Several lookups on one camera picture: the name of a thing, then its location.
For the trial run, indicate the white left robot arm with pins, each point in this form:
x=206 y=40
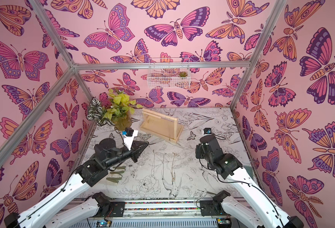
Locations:
x=46 y=213

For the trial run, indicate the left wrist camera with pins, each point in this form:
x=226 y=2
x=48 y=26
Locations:
x=128 y=136

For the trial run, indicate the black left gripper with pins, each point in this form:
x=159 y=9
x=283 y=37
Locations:
x=137 y=148

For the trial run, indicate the white wire wall basket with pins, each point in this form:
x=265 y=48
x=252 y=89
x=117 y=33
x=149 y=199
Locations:
x=164 y=73

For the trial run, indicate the wooden jewelry display stand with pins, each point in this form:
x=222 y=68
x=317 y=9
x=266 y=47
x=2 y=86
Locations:
x=162 y=126

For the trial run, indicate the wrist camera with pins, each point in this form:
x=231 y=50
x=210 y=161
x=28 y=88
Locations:
x=128 y=136
x=207 y=131

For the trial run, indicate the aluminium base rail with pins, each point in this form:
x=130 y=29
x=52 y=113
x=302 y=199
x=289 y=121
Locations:
x=184 y=213

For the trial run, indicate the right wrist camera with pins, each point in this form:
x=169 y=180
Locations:
x=207 y=131

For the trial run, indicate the green potted plant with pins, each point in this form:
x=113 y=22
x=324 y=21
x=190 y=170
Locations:
x=113 y=109

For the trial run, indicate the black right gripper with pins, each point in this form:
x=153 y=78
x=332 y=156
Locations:
x=206 y=139

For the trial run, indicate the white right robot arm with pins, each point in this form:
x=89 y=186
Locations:
x=264 y=213

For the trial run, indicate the small succulent in basket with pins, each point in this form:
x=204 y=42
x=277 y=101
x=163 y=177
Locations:
x=183 y=74

